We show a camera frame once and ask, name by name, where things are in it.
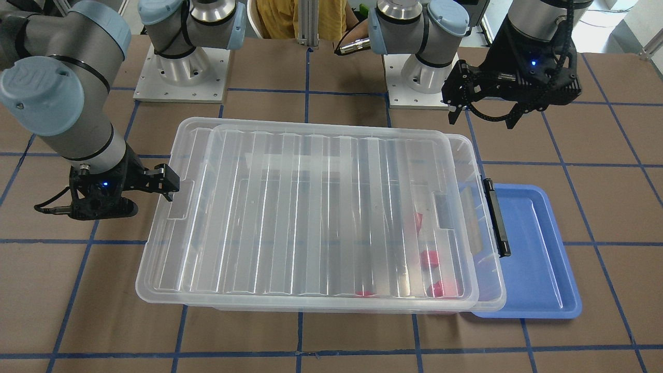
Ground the blue plastic tray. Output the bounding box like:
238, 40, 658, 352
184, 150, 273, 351
474, 184, 582, 319

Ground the aluminium frame post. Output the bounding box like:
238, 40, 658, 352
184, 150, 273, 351
296, 0, 320, 49

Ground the person in yellow shirt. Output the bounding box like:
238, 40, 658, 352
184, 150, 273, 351
256, 1, 368, 44

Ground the black box latch handle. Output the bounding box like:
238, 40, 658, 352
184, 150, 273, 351
482, 178, 511, 258

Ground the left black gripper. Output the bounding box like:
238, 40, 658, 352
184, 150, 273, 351
441, 23, 581, 129

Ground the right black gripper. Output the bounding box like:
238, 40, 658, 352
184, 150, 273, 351
69, 146, 180, 221

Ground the clear plastic storage box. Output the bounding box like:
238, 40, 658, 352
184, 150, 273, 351
181, 117, 507, 314

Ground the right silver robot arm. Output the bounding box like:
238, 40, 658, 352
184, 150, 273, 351
2, 1, 247, 221

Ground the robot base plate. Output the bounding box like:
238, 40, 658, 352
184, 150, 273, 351
133, 46, 230, 104
383, 54, 458, 110

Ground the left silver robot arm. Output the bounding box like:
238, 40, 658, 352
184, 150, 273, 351
367, 1, 590, 129

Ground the clear plastic box lid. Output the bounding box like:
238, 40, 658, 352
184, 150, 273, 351
135, 117, 480, 306

